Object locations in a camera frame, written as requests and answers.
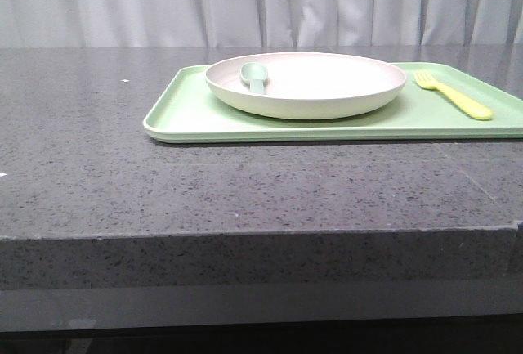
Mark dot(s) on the white curtain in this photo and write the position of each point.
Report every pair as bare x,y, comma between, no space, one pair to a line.
257,23

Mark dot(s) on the teal plastic spoon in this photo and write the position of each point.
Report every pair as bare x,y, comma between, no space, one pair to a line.
255,76

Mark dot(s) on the light green tray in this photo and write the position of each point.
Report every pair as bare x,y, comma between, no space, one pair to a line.
187,112

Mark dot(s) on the white round plate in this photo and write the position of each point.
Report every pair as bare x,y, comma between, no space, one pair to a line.
308,85

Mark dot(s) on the yellow plastic fork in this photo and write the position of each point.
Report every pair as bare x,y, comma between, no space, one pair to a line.
467,105

